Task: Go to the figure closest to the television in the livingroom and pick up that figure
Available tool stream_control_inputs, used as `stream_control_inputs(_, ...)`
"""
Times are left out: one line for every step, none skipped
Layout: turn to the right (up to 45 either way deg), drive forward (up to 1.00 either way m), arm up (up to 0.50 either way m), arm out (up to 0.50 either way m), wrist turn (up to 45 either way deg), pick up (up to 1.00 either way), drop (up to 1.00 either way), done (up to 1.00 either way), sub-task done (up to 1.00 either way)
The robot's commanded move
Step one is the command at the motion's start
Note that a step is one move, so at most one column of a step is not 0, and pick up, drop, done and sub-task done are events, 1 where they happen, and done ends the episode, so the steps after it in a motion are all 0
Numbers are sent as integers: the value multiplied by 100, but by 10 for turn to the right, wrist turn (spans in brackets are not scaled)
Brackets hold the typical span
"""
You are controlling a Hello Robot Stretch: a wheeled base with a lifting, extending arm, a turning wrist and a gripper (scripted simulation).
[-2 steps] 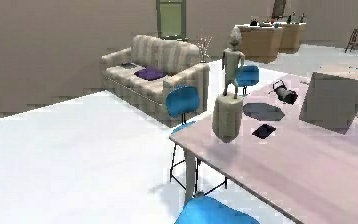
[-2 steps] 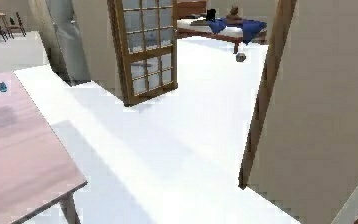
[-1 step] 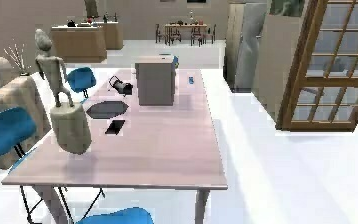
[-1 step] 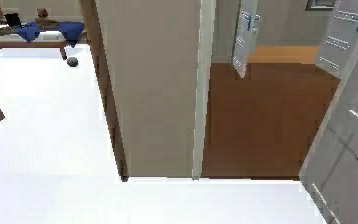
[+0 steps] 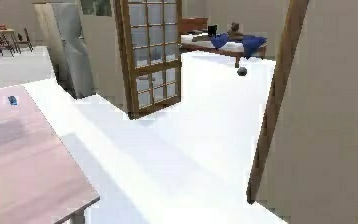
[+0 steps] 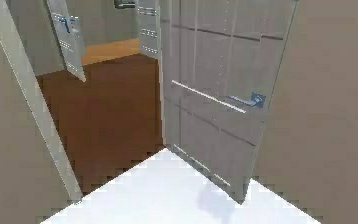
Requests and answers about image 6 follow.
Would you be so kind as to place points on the grey panelled room door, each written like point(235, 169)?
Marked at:
point(213, 83)

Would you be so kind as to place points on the dark framed wall picture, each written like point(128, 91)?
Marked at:
point(124, 3)

